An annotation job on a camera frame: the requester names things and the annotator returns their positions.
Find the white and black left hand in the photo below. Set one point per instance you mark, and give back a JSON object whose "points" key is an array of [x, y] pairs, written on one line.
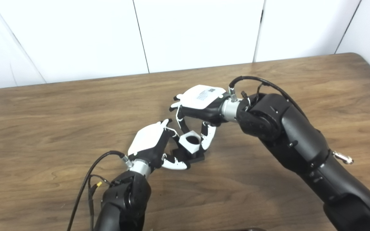
{"points": [[146, 141]]}

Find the white and black right hand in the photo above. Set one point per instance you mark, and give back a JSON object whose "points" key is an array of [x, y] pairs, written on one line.
{"points": [[201, 102]]}

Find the white square piece with hole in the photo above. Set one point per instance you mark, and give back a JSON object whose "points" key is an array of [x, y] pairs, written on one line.
{"points": [[188, 147]]}

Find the black peg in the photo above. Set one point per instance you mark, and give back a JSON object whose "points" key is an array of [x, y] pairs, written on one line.
{"points": [[198, 156]]}

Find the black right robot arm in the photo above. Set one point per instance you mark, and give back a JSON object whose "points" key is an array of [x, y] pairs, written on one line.
{"points": [[294, 138]]}

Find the black robot torso edge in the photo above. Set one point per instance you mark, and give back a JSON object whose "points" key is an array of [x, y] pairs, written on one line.
{"points": [[242, 229]]}

